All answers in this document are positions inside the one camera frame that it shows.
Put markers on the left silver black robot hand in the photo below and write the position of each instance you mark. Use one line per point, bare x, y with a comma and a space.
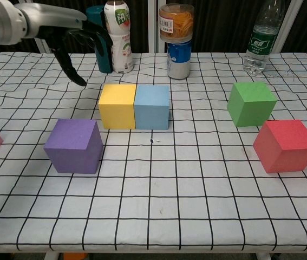
53, 19

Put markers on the yellow foam cube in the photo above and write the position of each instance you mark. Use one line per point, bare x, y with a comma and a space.
116, 108

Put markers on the purple foam cube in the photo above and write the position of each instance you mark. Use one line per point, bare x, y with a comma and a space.
72, 147

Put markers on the green foam cube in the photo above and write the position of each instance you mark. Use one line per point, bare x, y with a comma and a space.
250, 105

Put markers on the red foam cube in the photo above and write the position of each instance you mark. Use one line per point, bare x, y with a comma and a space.
286, 146

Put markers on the teal cylinder container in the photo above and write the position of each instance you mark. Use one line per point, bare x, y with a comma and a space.
103, 61

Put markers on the white drink bottle yellow cap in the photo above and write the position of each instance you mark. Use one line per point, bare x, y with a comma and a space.
122, 54

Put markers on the clear jar of rubber bands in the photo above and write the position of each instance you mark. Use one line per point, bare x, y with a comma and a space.
176, 23

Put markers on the blue silver drink can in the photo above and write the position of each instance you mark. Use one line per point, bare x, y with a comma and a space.
179, 61

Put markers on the light blue foam cube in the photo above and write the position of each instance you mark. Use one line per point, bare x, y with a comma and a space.
151, 108

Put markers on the white black checked tablecloth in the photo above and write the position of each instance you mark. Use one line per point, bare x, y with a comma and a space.
153, 195

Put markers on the clear water bottle green label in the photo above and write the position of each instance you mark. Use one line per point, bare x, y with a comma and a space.
260, 43

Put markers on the white table leg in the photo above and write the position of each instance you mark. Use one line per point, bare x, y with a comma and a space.
262, 256
51, 256

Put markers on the orange plastic object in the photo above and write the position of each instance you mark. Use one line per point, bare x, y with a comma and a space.
74, 256

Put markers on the white partition post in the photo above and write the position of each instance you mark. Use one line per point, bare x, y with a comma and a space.
153, 27
288, 24
43, 46

